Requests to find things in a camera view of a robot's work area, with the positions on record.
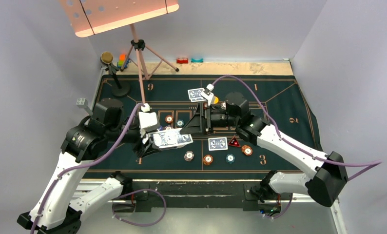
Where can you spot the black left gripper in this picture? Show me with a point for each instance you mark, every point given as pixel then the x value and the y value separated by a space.
pixel 142 149

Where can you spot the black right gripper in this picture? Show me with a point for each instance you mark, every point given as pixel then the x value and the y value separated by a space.
pixel 201 122

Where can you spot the yellow round button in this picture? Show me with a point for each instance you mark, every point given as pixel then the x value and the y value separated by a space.
pixel 216 100

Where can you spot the blue back playing card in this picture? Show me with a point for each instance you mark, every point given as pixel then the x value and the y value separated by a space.
pixel 193 93
pixel 198 99
pixel 217 144

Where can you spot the teal poker chip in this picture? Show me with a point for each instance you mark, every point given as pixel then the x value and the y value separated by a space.
pixel 180 123

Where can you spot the blue playing card deck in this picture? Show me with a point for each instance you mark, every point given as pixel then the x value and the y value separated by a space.
pixel 170 139

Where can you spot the black red all-in triangle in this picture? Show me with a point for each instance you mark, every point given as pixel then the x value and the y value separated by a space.
pixel 234 142

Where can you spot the orange chip stack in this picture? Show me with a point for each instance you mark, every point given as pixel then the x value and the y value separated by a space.
pixel 207 160

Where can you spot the teal chip stack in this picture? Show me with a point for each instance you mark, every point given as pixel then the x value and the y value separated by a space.
pixel 230 158

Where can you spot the orange poker chip pile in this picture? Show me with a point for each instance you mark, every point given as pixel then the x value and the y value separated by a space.
pixel 247 150

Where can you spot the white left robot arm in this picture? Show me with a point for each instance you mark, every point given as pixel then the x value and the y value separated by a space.
pixel 86 145

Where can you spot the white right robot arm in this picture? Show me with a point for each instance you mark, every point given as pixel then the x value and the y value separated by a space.
pixel 322 176

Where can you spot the green poker table mat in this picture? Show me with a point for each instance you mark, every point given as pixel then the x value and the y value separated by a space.
pixel 277 96

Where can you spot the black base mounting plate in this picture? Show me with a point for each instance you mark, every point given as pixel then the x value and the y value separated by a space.
pixel 244 194

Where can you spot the cyan toy block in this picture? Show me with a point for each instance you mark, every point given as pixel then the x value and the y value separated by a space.
pixel 197 60

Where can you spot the red toy block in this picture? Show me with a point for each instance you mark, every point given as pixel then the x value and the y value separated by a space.
pixel 182 60

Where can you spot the small microphone on stand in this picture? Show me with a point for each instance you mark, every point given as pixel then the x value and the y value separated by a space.
pixel 121 88

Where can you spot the grey lego brick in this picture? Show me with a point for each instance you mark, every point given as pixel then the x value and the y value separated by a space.
pixel 82 103

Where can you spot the orange green toy blocks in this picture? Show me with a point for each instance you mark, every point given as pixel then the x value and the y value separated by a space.
pixel 123 61

